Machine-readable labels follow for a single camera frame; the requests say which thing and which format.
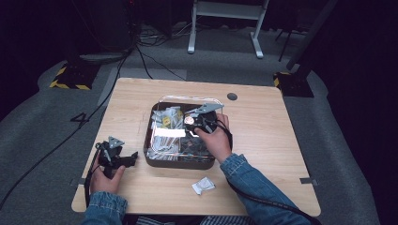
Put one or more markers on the yellow black striped stand base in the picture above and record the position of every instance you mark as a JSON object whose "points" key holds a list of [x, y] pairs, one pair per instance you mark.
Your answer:
{"points": [[73, 78], [292, 85]]}

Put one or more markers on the dark brown square storage box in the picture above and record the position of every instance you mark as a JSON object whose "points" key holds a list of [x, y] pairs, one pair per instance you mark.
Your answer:
{"points": [[180, 163]]}

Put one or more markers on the small white packet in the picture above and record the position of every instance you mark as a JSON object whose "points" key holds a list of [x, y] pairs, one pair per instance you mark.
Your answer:
{"points": [[203, 185]]}

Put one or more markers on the white metal table frame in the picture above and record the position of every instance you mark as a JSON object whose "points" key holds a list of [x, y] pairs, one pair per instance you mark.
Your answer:
{"points": [[225, 12]]}

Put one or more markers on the clear plastic box lid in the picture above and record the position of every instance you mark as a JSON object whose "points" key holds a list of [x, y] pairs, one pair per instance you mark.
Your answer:
{"points": [[187, 98]]}

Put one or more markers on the pile of clear small packets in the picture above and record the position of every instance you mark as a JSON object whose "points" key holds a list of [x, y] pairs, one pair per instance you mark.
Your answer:
{"points": [[165, 143]]}

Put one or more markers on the black equipment cabinet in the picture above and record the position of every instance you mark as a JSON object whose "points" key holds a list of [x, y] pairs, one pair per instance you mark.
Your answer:
{"points": [[114, 23]]}

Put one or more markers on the person's striped clothing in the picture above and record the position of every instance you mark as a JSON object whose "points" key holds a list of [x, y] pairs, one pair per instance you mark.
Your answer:
{"points": [[187, 220]]}

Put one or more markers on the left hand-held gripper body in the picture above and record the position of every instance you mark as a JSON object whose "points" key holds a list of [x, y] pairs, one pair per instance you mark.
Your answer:
{"points": [[112, 154]]}

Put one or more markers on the person's left hand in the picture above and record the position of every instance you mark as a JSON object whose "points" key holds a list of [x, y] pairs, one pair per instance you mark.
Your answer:
{"points": [[104, 184]]}

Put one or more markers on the grey tape strip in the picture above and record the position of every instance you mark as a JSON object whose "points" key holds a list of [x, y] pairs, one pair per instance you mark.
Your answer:
{"points": [[308, 180], [77, 181]]}

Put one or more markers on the grey round table grommet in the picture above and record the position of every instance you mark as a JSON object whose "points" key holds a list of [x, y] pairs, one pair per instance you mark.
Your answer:
{"points": [[232, 96]]}

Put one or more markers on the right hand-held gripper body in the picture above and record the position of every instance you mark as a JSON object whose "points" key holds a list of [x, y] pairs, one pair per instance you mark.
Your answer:
{"points": [[205, 120]]}

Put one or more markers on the dark slanted metal pole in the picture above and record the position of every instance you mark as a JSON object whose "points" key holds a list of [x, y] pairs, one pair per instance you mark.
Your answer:
{"points": [[313, 34]]}

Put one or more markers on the person's right hand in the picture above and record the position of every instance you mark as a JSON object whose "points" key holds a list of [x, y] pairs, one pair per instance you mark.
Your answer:
{"points": [[219, 142]]}

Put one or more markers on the pile of dark small packets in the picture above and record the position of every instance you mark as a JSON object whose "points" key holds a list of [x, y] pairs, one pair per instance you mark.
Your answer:
{"points": [[194, 148]]}

